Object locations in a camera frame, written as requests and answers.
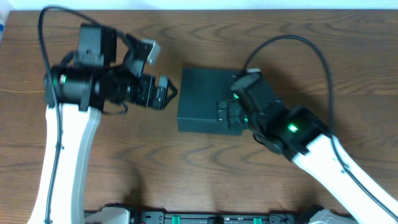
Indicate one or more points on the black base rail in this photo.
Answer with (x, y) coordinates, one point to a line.
(157, 217)

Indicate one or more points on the dark green box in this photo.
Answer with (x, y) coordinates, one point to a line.
(201, 89)

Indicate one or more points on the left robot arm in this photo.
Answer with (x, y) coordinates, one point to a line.
(107, 66)

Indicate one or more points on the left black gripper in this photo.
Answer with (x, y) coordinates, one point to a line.
(154, 92)

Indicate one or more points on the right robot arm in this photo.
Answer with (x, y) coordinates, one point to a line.
(299, 136)

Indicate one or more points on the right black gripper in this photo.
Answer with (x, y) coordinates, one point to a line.
(234, 114)

